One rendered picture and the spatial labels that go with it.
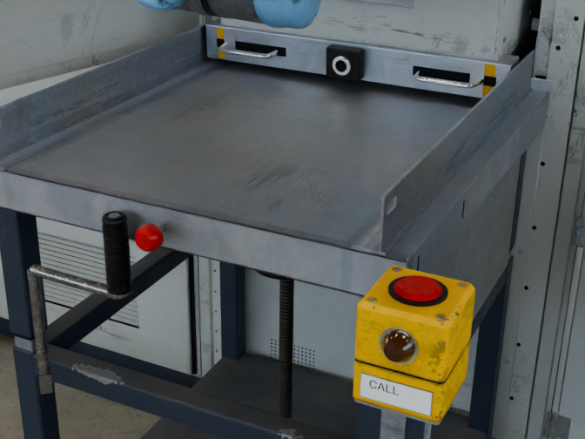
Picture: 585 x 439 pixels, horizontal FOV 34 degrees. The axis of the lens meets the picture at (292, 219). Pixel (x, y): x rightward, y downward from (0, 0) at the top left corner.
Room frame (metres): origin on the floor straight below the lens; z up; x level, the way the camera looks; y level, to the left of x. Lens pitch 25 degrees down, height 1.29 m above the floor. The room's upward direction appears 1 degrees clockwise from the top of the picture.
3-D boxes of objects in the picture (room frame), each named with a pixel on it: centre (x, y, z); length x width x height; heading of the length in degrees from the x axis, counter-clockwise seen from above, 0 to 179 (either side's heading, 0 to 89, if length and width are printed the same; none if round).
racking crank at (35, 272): (1.07, 0.27, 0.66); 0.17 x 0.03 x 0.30; 63
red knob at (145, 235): (1.02, 0.16, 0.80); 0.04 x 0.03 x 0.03; 154
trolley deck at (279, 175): (1.34, 0.01, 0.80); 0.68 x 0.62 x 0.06; 154
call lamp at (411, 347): (0.66, -0.09, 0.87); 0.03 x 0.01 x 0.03; 64
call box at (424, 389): (0.70, -0.11, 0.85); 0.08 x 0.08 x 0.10; 64
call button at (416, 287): (0.70, -0.11, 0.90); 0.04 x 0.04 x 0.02
